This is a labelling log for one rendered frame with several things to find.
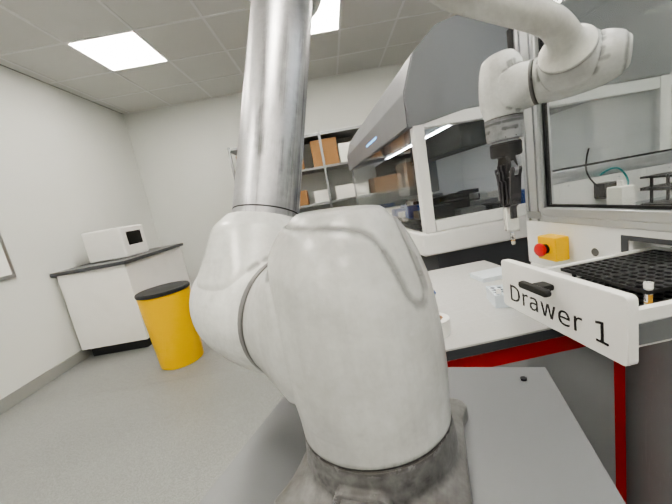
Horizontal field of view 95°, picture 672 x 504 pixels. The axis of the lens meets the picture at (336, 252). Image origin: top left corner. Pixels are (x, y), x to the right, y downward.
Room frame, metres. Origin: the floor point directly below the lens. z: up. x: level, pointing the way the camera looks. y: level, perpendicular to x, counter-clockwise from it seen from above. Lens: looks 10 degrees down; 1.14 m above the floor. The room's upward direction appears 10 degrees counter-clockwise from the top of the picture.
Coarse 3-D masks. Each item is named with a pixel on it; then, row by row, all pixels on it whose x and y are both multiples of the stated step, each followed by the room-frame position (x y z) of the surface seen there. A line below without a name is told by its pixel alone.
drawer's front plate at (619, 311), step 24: (504, 264) 0.68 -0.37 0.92; (528, 264) 0.62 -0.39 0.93; (504, 288) 0.68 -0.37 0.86; (576, 288) 0.48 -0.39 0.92; (600, 288) 0.45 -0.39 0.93; (528, 312) 0.61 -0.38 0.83; (576, 312) 0.49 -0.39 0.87; (600, 312) 0.44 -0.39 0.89; (624, 312) 0.41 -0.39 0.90; (576, 336) 0.49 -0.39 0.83; (600, 336) 0.44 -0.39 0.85; (624, 336) 0.41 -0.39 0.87; (624, 360) 0.41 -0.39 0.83
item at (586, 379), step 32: (448, 288) 1.02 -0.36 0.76; (480, 288) 0.96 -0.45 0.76; (480, 320) 0.74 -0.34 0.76; (512, 320) 0.71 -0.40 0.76; (448, 352) 0.64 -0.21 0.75; (480, 352) 0.64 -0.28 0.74; (512, 352) 0.65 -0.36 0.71; (544, 352) 0.66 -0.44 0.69; (576, 352) 0.67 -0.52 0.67; (576, 384) 0.67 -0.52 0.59; (608, 384) 0.67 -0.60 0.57; (576, 416) 0.67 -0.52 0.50; (608, 416) 0.67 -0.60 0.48; (608, 448) 0.67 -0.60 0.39
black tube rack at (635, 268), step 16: (624, 256) 0.64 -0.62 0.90; (640, 256) 0.63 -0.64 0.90; (656, 256) 0.61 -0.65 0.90; (592, 272) 0.58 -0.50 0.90; (608, 272) 0.57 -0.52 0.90; (624, 272) 0.55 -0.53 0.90; (640, 272) 0.54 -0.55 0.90; (656, 272) 0.53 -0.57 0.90; (624, 288) 0.55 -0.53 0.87; (656, 288) 0.47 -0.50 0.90; (640, 304) 0.48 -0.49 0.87
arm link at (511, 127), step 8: (496, 120) 0.80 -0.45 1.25; (504, 120) 0.79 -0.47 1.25; (512, 120) 0.79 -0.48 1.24; (520, 120) 0.79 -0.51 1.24; (488, 128) 0.83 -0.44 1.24; (496, 128) 0.80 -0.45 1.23; (504, 128) 0.79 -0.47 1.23; (512, 128) 0.79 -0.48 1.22; (520, 128) 0.79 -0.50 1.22; (488, 136) 0.83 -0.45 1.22; (496, 136) 0.81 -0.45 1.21; (504, 136) 0.79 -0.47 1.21; (512, 136) 0.79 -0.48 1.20; (520, 136) 0.81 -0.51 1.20
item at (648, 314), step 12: (624, 252) 0.68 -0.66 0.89; (636, 252) 0.68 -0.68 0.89; (564, 264) 0.67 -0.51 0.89; (576, 264) 0.67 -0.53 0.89; (648, 312) 0.42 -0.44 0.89; (660, 312) 0.42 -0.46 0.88; (648, 324) 0.42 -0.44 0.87; (660, 324) 0.42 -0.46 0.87; (648, 336) 0.42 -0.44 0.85; (660, 336) 0.42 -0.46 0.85
